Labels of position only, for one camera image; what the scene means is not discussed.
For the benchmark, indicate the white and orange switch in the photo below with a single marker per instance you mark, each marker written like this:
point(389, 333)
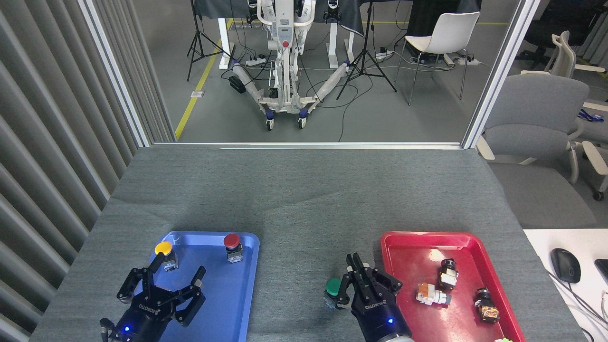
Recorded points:
point(427, 293)

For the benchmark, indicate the white stand on wheels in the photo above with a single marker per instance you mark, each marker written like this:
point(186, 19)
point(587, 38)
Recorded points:
point(285, 28)

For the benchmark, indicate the grey felt table cover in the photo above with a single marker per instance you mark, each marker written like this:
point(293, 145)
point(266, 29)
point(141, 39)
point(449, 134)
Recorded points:
point(308, 213)

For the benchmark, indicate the yellow push button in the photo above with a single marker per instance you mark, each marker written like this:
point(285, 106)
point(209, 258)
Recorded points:
point(163, 247)

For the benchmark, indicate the black switch with orange base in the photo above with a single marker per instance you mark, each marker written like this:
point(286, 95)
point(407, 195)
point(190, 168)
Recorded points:
point(488, 311)

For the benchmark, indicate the white-armed office chair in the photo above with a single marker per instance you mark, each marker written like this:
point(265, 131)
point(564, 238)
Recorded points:
point(596, 159)

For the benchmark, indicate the white-legged desk with black cloth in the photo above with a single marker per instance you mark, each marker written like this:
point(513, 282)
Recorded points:
point(224, 42)

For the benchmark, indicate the black computer mouse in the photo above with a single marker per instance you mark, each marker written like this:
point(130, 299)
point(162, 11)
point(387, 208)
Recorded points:
point(565, 265)

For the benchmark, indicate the silver horizontal rail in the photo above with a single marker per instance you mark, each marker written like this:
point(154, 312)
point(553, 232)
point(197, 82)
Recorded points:
point(308, 144)

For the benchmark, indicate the grey office chair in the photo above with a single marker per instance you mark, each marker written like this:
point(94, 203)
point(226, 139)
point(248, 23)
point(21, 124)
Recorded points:
point(536, 109)

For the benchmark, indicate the black foot pedal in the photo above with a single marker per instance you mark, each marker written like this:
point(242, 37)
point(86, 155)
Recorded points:
point(237, 84)

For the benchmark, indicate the black and white switch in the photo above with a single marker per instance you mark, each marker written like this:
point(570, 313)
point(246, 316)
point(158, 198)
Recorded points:
point(448, 275)

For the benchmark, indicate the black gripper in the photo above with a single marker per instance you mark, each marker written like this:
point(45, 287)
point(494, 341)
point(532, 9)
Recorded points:
point(380, 318)
point(137, 325)

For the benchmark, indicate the red push button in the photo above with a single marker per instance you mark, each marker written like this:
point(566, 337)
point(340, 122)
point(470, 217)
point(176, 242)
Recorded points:
point(231, 240)

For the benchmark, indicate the silver floor plate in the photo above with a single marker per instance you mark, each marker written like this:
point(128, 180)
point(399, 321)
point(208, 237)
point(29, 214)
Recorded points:
point(197, 94)

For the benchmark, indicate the red plastic tray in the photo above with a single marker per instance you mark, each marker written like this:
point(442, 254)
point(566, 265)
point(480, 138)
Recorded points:
point(413, 247)

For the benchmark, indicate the silver post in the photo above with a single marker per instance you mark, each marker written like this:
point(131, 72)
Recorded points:
point(500, 71)
point(114, 71)

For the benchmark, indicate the black office chair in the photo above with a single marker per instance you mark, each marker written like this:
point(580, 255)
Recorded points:
point(560, 19)

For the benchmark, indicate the green push button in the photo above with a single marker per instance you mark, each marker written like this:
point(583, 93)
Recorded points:
point(333, 286)

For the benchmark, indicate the black tripod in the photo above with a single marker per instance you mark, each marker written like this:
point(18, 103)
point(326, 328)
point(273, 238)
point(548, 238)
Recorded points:
point(195, 35)
point(365, 53)

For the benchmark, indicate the white desk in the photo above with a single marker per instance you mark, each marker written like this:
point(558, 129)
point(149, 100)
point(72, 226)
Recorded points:
point(541, 242)

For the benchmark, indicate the white power strip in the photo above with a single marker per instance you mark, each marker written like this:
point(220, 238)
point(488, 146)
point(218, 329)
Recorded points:
point(384, 54)
point(468, 61)
point(255, 61)

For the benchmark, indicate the small green and white part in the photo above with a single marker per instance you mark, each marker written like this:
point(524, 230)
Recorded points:
point(504, 340)

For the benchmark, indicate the white office chair with headrest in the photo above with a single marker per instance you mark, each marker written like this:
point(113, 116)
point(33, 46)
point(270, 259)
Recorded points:
point(564, 59)

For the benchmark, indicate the flat black device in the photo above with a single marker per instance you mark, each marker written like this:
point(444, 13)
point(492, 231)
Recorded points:
point(603, 268)

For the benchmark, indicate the white plastic chair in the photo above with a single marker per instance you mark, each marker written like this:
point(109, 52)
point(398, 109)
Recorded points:
point(451, 31)

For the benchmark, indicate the blue plastic tray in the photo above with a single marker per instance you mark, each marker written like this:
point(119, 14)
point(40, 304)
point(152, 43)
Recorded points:
point(228, 294)

